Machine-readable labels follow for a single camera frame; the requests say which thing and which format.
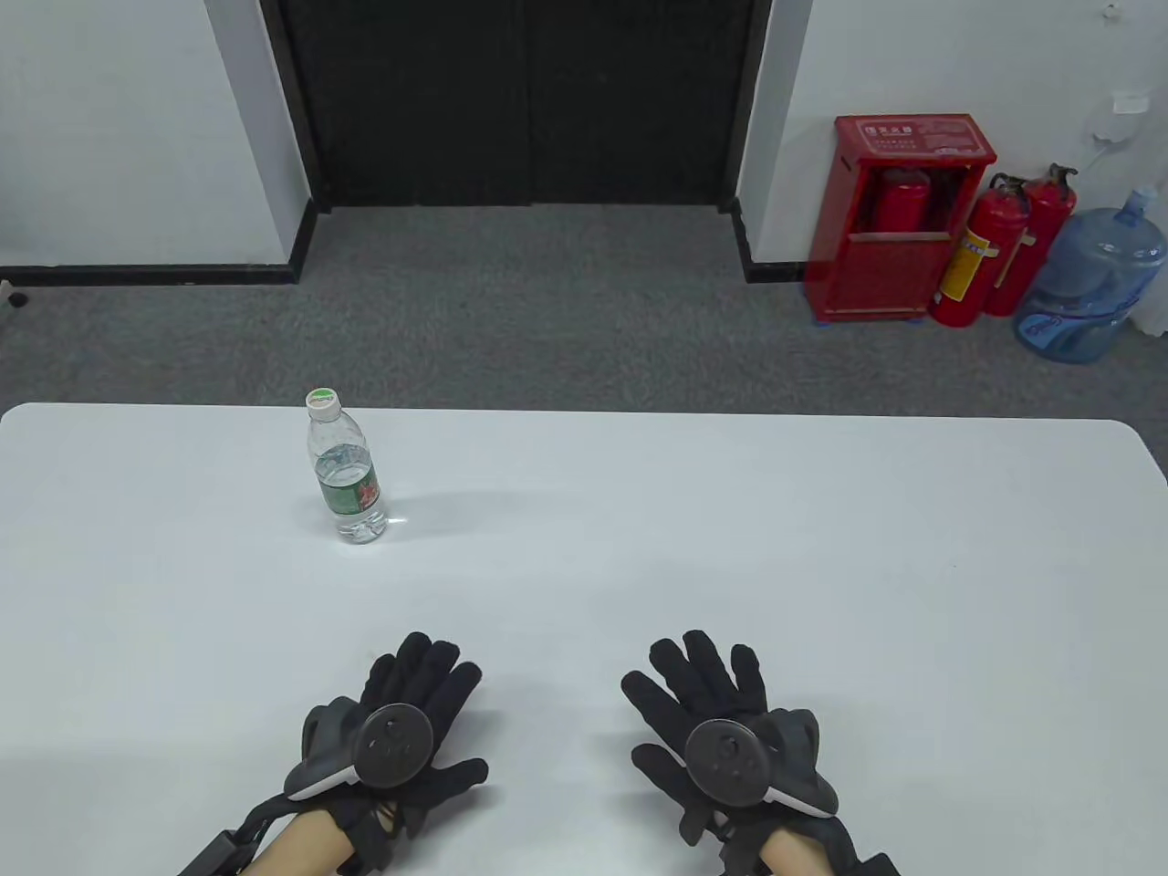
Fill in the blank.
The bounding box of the person's left hand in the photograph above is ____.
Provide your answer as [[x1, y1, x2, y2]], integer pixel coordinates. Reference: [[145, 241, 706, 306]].
[[330, 631, 490, 864]]

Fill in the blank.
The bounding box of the person's right hand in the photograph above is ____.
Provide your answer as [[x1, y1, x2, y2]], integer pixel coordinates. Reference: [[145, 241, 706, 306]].
[[621, 630, 857, 870]]

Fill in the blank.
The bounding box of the clear mineral water bottle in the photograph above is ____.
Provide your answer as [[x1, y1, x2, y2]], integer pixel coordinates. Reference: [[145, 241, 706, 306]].
[[308, 416, 388, 546]]

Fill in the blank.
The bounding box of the person's right forearm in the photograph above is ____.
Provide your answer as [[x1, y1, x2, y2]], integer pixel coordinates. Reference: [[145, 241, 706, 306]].
[[762, 832, 828, 876]]

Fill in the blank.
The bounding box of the person's left forearm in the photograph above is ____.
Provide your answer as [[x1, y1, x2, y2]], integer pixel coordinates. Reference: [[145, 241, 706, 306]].
[[251, 810, 357, 876]]

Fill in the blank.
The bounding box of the blue water jug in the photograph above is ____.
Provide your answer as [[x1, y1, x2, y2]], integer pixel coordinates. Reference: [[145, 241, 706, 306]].
[[1013, 187, 1167, 364]]

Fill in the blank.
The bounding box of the black left hand controller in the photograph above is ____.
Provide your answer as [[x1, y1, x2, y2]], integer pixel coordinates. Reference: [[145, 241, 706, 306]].
[[284, 697, 435, 804]]

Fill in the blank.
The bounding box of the black hand controller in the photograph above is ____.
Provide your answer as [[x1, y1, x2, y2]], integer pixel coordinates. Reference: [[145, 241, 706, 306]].
[[684, 709, 840, 817], [284, 697, 435, 804]]

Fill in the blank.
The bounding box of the black right hand controller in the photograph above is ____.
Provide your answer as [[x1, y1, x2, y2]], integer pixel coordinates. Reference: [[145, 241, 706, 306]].
[[684, 709, 840, 817]]

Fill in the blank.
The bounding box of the red fire extinguisher cabinet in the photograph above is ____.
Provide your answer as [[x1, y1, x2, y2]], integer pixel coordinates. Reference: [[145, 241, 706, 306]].
[[803, 114, 997, 324]]

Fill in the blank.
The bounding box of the red extinguisher with yellow label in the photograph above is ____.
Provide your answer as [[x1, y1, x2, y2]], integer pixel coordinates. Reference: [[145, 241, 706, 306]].
[[929, 173, 1030, 328]]

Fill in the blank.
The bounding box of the red extinguisher inside cabinet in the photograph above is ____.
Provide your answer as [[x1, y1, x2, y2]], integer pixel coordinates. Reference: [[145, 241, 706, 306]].
[[871, 169, 933, 235]]

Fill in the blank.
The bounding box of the red fire extinguisher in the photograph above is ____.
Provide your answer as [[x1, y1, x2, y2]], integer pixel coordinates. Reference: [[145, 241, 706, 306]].
[[984, 164, 1079, 318]]

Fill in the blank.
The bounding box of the black double door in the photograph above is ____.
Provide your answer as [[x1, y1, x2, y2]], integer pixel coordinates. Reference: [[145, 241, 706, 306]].
[[260, 0, 773, 209]]

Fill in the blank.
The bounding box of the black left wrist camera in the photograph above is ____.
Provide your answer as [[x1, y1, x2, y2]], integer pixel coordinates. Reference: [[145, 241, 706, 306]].
[[178, 829, 258, 876]]

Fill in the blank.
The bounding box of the white wall cable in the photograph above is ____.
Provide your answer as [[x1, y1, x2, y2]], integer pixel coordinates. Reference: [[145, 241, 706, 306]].
[[1084, 113, 1142, 176]]

